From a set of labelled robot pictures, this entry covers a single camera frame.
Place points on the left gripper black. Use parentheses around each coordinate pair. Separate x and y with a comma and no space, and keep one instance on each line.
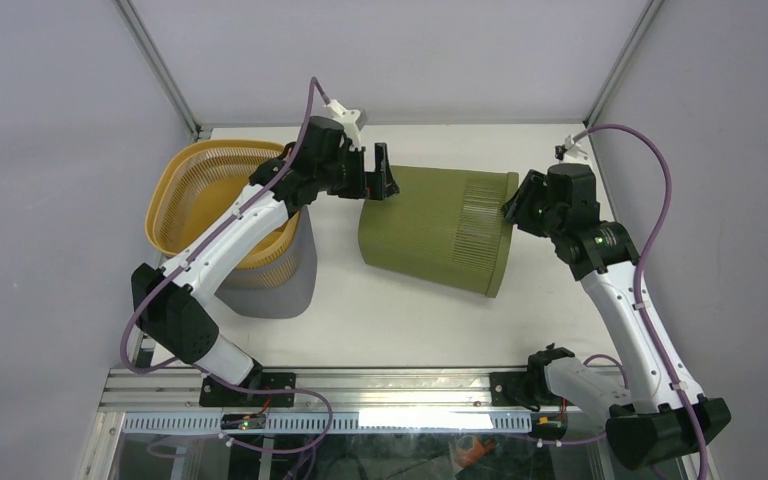
(376,185)

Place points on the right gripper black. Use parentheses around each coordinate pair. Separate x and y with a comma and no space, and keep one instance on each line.
(515,211)

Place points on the green slatted plastic basket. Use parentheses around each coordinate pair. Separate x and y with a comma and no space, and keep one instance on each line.
(445,226)

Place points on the grey slatted plastic basket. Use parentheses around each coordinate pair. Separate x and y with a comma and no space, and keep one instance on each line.
(282,289)

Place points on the yellow slatted plastic basket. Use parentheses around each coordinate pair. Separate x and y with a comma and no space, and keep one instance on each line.
(198,185)

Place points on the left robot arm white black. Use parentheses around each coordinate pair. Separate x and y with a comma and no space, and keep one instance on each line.
(171,300)

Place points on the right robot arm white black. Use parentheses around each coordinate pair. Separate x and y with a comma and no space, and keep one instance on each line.
(662,413)

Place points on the orange object under table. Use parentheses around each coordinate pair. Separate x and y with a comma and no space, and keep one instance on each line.
(469,449)

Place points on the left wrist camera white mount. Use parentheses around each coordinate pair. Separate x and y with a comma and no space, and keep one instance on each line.
(352,120)

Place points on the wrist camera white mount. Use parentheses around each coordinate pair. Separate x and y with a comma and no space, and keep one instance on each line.
(352,120)
(569,151)

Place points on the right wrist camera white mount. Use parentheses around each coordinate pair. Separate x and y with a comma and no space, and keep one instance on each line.
(569,151)

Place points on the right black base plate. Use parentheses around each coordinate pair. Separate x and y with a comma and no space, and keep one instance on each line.
(519,388)

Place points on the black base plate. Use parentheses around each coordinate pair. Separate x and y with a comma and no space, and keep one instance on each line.
(278,389)
(519,388)

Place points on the white slotted cable duct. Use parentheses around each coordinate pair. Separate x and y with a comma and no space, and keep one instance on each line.
(364,421)

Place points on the right aluminium frame post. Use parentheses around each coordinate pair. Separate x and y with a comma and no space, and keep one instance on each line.
(638,33)

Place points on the aluminium frame post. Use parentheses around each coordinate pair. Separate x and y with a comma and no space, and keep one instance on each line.
(638,33)
(156,63)

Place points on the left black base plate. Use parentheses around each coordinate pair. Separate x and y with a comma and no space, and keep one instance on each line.
(278,389)

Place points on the left aluminium frame post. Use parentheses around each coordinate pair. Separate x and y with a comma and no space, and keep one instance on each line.
(156,63)

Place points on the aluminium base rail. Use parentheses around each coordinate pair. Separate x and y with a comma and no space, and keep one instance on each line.
(347,389)

